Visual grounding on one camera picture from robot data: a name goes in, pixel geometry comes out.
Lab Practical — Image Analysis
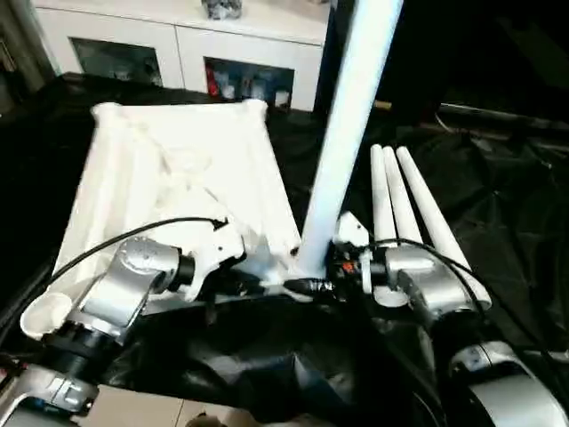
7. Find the white plastic table leg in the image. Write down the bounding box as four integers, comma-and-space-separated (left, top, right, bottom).
396, 147, 493, 309
292, 0, 404, 278
382, 147, 426, 250
368, 145, 406, 309

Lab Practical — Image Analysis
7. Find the white plastic table top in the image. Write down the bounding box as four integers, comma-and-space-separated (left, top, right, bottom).
20, 100, 314, 342

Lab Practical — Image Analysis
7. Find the black plastic mat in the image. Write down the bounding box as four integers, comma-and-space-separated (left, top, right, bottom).
0, 76, 569, 423

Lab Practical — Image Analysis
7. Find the long black bar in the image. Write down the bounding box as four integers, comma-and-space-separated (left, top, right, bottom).
436, 102, 569, 143

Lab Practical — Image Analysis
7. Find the white cabinet with glass doors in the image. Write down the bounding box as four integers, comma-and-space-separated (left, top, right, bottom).
31, 0, 332, 111

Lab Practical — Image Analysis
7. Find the grey object on cabinet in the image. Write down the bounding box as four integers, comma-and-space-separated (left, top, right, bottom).
202, 0, 246, 21

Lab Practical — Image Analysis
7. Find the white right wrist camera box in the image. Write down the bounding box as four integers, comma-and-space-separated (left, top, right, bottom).
333, 211, 376, 296

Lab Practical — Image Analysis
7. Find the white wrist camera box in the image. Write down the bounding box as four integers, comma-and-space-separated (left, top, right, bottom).
180, 220, 247, 301
333, 211, 376, 296

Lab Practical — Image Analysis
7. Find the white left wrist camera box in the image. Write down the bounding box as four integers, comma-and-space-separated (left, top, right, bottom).
180, 220, 247, 301

